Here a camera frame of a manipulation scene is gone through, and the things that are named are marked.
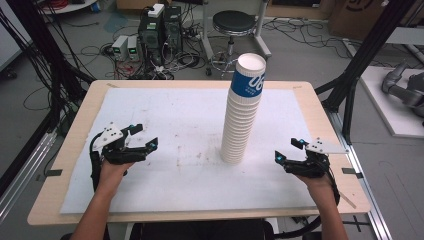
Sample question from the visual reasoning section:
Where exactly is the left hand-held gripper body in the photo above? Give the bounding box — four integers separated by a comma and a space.
91, 122, 150, 166

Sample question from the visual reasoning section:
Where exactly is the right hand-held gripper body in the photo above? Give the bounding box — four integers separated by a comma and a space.
283, 136, 350, 179

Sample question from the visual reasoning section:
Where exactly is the stack of white paper cups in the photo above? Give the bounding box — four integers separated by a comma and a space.
219, 52, 267, 166

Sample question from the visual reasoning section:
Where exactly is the person's right hand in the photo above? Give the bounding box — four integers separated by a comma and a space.
294, 172, 333, 198

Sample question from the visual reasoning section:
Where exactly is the person's left hand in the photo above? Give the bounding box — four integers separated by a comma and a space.
98, 159, 135, 192

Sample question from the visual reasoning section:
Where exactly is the white table mat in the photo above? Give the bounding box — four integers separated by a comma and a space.
59, 87, 318, 215

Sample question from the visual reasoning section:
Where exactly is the grey bench power supply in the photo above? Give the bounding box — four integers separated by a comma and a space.
111, 34, 130, 63
126, 35, 140, 63

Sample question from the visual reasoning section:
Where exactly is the white platform board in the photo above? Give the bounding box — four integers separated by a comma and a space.
359, 65, 424, 140

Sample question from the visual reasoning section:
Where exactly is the black computer tower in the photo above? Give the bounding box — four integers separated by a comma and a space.
162, 5, 184, 55
137, 13, 167, 67

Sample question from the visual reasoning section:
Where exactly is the person's dark clothing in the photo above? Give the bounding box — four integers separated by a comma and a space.
129, 218, 275, 240

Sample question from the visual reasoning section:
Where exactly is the white box device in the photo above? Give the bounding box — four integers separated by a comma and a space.
147, 3, 166, 19

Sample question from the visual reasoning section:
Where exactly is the white round table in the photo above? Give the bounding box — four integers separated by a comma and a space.
39, 0, 98, 15

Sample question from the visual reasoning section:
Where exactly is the black round stool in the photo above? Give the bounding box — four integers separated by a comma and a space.
205, 9, 258, 77

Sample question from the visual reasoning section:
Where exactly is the brown cardboard box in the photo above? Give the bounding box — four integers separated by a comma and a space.
327, 0, 398, 42

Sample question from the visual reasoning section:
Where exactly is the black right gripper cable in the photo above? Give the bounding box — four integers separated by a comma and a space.
273, 165, 342, 240

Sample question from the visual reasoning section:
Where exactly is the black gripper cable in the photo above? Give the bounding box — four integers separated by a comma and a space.
89, 131, 104, 193
273, 165, 342, 240

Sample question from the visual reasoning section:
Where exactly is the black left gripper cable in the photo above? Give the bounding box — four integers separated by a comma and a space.
89, 131, 104, 193

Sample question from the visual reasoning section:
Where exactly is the aluminium rail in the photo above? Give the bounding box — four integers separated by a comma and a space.
327, 109, 394, 240
0, 130, 58, 223

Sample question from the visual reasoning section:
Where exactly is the tangle of floor cables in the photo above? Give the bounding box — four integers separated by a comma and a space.
99, 19, 214, 81

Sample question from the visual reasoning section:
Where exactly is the black metal frame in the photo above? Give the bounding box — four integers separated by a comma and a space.
314, 0, 418, 145

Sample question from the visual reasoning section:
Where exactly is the black frame with cables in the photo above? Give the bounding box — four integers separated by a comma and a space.
0, 0, 96, 141

